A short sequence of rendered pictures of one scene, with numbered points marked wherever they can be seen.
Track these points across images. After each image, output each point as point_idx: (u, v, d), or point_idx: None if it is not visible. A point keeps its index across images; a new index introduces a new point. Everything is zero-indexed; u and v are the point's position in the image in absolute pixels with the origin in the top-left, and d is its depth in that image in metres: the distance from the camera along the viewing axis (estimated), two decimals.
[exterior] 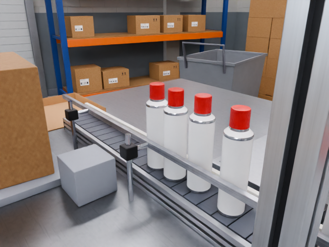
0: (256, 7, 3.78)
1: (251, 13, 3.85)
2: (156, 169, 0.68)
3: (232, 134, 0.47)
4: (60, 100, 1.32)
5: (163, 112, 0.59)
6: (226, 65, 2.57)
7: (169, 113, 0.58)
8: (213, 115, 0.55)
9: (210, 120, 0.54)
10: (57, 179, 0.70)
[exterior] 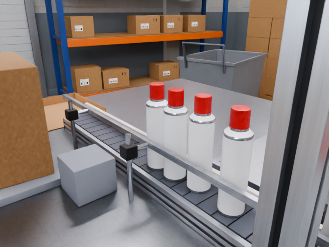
0: (256, 7, 3.78)
1: (251, 13, 3.85)
2: (156, 169, 0.68)
3: (232, 134, 0.47)
4: (60, 100, 1.32)
5: (163, 112, 0.59)
6: (226, 65, 2.57)
7: (169, 113, 0.58)
8: (213, 115, 0.55)
9: (210, 120, 0.54)
10: (57, 179, 0.70)
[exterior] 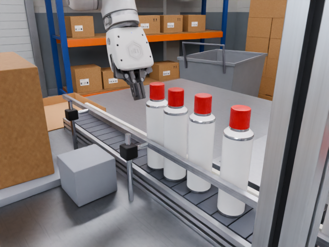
0: (256, 7, 3.78)
1: (251, 13, 3.85)
2: (156, 169, 0.68)
3: (232, 134, 0.47)
4: (60, 100, 1.32)
5: (163, 112, 0.59)
6: (226, 65, 2.57)
7: (169, 113, 0.58)
8: (213, 115, 0.55)
9: (210, 120, 0.54)
10: (57, 179, 0.70)
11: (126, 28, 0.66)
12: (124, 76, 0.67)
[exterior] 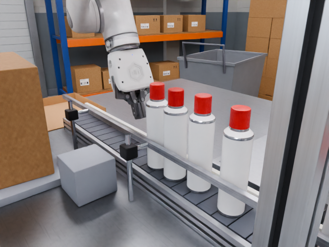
0: (256, 7, 3.78)
1: (251, 13, 3.85)
2: (156, 169, 0.68)
3: (232, 134, 0.47)
4: (60, 100, 1.32)
5: (163, 112, 0.59)
6: (226, 65, 2.57)
7: (169, 113, 0.58)
8: (213, 115, 0.55)
9: (210, 120, 0.54)
10: (57, 179, 0.70)
11: (127, 51, 0.68)
12: (125, 96, 0.69)
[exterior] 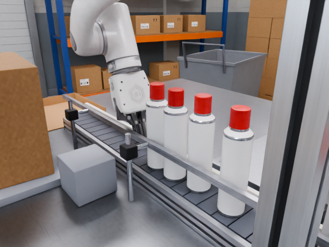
0: (256, 7, 3.78)
1: (251, 13, 3.85)
2: (156, 169, 0.68)
3: (232, 134, 0.47)
4: (60, 100, 1.32)
5: (163, 112, 0.59)
6: (226, 65, 2.57)
7: (169, 113, 0.58)
8: (213, 115, 0.55)
9: (210, 120, 0.54)
10: (57, 179, 0.70)
11: (129, 73, 0.69)
12: (126, 118, 0.71)
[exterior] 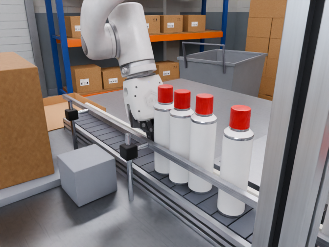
0: (256, 7, 3.78)
1: (251, 13, 3.85)
2: (164, 174, 0.65)
3: (232, 134, 0.47)
4: (60, 100, 1.32)
5: (169, 114, 0.58)
6: (226, 65, 2.57)
7: (176, 115, 0.56)
8: (214, 116, 0.55)
9: (212, 120, 0.53)
10: (57, 179, 0.70)
11: (143, 78, 0.65)
12: (141, 125, 0.66)
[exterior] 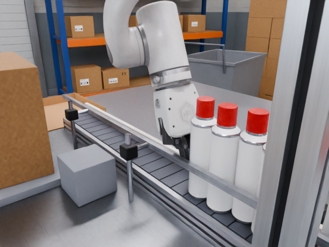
0: (256, 7, 3.78)
1: (251, 13, 3.85)
2: (199, 199, 0.57)
3: None
4: (60, 100, 1.32)
5: (211, 133, 0.49)
6: (226, 65, 2.57)
7: (220, 135, 0.48)
8: None
9: None
10: (57, 179, 0.70)
11: (177, 88, 0.57)
12: (174, 142, 0.58)
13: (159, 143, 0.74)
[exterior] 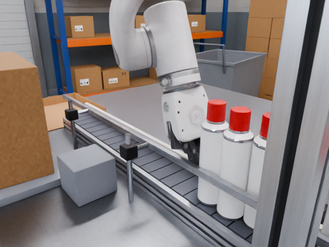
0: (256, 7, 3.78)
1: (251, 13, 3.85)
2: (209, 205, 0.55)
3: None
4: (60, 100, 1.32)
5: (223, 137, 0.48)
6: (226, 65, 2.57)
7: (232, 139, 0.46)
8: None
9: None
10: (57, 179, 0.70)
11: (187, 90, 0.55)
12: (183, 146, 0.56)
13: (159, 143, 0.74)
